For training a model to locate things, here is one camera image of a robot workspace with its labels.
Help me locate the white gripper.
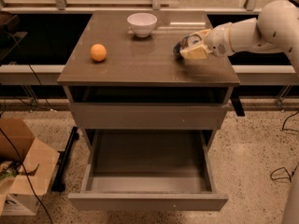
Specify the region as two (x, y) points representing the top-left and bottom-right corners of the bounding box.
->
(179, 22), (234, 60)

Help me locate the silver redbull can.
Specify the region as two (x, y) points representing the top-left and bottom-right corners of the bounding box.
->
(173, 35), (203, 59)

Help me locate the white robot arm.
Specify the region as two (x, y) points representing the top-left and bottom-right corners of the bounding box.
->
(187, 1), (299, 224)

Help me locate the grey drawer cabinet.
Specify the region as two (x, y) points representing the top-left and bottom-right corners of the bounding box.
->
(57, 10), (241, 212)

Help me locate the closed grey top drawer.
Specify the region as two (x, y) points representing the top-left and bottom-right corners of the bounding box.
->
(69, 103), (228, 130)

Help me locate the open grey middle drawer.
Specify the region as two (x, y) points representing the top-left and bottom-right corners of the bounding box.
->
(68, 131), (228, 211)

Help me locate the white ceramic bowl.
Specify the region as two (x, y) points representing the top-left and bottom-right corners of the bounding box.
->
(127, 13), (158, 37)

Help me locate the black stand leg right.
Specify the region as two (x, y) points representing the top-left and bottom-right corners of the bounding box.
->
(231, 88), (245, 117)

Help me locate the orange fruit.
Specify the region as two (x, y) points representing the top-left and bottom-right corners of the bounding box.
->
(90, 44), (107, 62)

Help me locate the dark object far left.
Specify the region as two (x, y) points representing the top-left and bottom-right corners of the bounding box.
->
(0, 11), (20, 47)

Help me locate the black bar on floor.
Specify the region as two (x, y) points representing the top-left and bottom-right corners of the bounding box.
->
(51, 126), (79, 192)

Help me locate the brown cardboard box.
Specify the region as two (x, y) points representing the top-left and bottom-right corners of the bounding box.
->
(0, 119), (59, 217)

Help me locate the black cable right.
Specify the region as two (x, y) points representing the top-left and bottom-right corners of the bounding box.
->
(269, 110), (299, 185)

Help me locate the black cable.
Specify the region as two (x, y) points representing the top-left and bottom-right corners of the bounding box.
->
(0, 31), (59, 224)
(269, 110), (299, 185)

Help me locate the black cable left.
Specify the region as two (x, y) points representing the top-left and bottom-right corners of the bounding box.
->
(0, 31), (59, 224)

